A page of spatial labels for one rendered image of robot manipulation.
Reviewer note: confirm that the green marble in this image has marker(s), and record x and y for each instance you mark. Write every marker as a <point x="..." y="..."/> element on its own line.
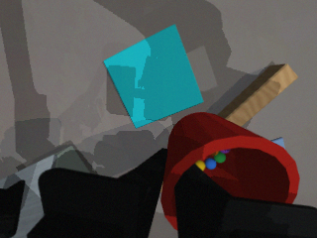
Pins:
<point x="220" y="158"/>

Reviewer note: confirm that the tan wooden flat bar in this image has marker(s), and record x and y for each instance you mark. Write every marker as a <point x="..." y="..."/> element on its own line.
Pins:
<point x="256" y="96"/>

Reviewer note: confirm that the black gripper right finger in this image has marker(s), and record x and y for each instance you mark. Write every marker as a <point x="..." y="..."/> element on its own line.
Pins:
<point x="206" y="210"/>

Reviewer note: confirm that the dark red cup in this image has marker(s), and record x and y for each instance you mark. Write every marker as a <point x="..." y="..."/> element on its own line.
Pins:
<point x="255" y="167"/>

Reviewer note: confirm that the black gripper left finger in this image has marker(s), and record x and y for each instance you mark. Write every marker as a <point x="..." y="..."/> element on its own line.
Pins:
<point x="129" y="200"/>

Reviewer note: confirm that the blue marble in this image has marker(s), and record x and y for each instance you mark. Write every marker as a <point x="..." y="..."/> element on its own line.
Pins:
<point x="210" y="164"/>

